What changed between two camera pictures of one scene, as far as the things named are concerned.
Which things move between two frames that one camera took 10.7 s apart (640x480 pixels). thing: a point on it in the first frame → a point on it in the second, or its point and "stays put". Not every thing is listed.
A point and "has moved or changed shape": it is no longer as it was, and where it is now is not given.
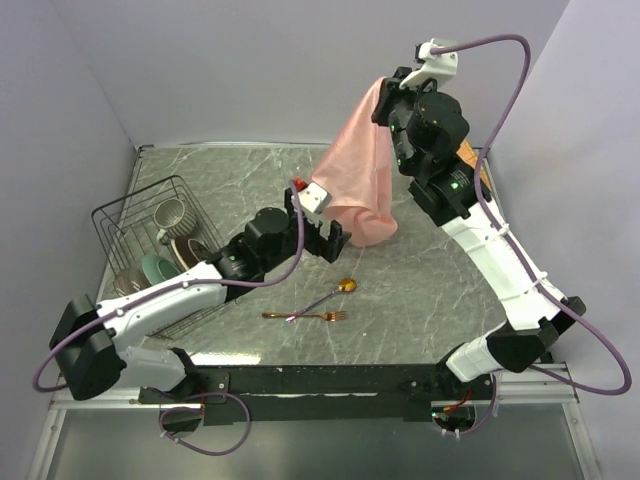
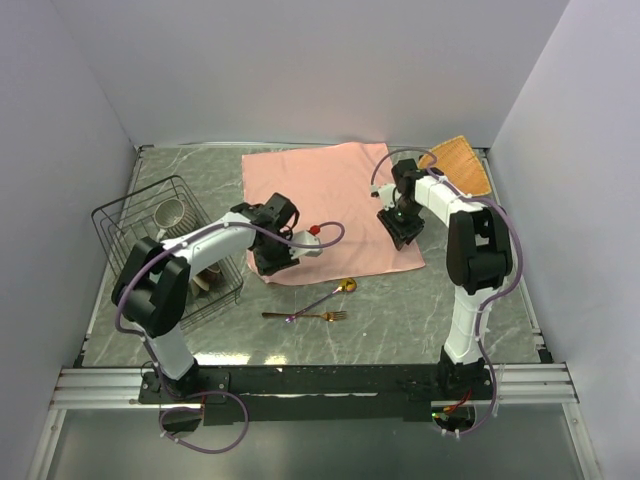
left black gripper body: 315,243 → 273,257
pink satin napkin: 357,171 has moved or changed shape
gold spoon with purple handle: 347,285 stays put
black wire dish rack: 154,232 stays put
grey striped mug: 174,220 stays put
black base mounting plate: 268,394 stays put
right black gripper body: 397,106 → 403,219
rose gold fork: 332,317 stays put
